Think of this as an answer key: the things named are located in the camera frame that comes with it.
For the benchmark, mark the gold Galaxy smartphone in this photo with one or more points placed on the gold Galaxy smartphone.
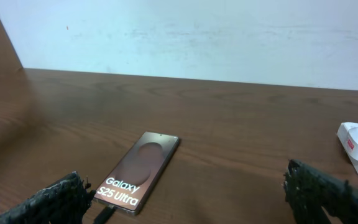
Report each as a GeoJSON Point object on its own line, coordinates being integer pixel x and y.
{"type": "Point", "coordinates": [128, 186]}

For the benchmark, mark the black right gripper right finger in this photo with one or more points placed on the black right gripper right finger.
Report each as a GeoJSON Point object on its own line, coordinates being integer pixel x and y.
{"type": "Point", "coordinates": [314, 195]}

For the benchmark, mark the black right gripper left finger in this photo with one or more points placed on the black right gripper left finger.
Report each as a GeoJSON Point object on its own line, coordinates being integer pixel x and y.
{"type": "Point", "coordinates": [64, 201]}

